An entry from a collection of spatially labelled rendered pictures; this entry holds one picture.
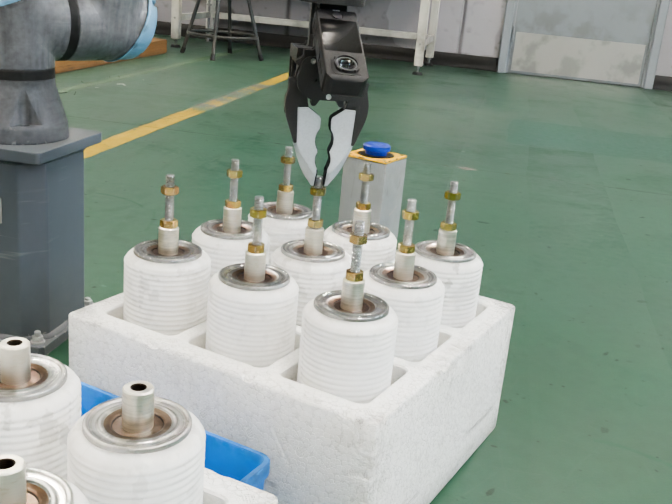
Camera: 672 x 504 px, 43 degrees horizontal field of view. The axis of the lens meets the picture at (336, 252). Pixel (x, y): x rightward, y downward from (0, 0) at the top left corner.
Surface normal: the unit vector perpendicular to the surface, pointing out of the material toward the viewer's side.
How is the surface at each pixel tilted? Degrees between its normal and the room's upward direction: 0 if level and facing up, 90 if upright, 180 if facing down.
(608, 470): 0
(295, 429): 90
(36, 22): 90
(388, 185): 90
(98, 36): 107
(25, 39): 90
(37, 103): 72
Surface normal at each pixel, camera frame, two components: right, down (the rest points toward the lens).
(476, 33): -0.21, 0.29
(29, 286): 0.54, 0.31
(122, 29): 0.66, 0.47
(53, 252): 0.98, 0.14
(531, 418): 0.09, -0.95
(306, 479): -0.50, 0.23
